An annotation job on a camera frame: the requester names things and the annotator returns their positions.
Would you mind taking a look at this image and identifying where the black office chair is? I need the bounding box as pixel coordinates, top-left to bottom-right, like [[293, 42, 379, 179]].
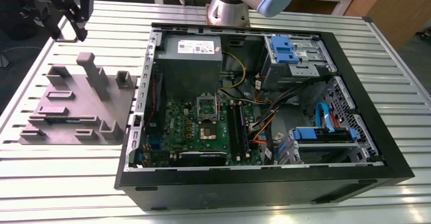
[[0, 0, 43, 42]]

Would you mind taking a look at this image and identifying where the blue data cable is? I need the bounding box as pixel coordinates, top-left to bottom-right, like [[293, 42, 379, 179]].
[[315, 102, 338, 134]]

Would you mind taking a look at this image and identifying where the black RAM slot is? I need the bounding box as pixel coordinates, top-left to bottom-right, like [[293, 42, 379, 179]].
[[227, 102, 238, 159]]

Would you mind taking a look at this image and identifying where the silver drive cage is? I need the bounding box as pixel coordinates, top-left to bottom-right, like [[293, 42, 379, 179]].
[[261, 34, 338, 92]]

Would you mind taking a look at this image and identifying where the blue RAM stick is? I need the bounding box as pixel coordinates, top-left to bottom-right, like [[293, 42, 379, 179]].
[[237, 102, 253, 157], [43, 117, 84, 125]]

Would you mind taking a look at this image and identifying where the brown wooden cabinet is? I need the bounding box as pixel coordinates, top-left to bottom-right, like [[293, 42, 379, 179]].
[[345, 0, 431, 52]]

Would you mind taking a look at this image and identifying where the black graphics card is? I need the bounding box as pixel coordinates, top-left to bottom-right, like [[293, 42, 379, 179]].
[[170, 149, 230, 169]]

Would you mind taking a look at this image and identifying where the orange wire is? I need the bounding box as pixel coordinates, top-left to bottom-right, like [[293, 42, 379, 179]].
[[251, 117, 275, 145]]

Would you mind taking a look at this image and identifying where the blue plastic drive bracket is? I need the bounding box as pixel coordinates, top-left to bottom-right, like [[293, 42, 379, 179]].
[[270, 35, 302, 65]]

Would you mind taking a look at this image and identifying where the black PC case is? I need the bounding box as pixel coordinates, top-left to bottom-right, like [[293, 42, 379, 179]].
[[114, 22, 415, 212]]

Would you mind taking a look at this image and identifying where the hard disk in blue carrier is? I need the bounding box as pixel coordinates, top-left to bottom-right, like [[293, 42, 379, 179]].
[[289, 127, 358, 144]]

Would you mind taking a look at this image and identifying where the silver power supply unit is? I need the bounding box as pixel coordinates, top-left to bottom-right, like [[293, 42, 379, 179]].
[[154, 34, 225, 104]]

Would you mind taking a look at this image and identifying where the green motherboard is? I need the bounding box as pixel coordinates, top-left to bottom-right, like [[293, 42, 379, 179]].
[[139, 99, 265, 169]]

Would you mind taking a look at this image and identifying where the silver disk bay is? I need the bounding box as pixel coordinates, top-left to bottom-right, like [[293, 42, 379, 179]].
[[274, 127, 387, 166]]

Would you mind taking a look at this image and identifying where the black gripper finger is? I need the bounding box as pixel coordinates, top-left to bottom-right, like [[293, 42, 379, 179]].
[[62, 0, 96, 42], [32, 0, 64, 40]]

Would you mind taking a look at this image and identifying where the grey parts rack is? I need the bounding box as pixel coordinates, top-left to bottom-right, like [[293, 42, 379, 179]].
[[18, 52, 140, 146]]

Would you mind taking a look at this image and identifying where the black case fan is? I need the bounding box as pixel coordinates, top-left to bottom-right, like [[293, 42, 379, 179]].
[[146, 100, 168, 136]]

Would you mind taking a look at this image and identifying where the black cable bundle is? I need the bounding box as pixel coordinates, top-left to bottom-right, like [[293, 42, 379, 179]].
[[251, 74, 338, 132]]

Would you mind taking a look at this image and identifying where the yellow wire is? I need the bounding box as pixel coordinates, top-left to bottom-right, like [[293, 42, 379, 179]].
[[218, 51, 249, 91]]

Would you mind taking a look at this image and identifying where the metal locking lever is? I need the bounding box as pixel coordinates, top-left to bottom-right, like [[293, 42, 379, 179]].
[[217, 92, 225, 125]]

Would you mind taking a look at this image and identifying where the red black twisted wire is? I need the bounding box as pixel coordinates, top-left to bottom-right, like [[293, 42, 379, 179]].
[[151, 73, 162, 116]]

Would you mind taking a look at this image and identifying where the CPU socket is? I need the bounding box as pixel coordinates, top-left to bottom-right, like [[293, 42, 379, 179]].
[[198, 124, 222, 142]]

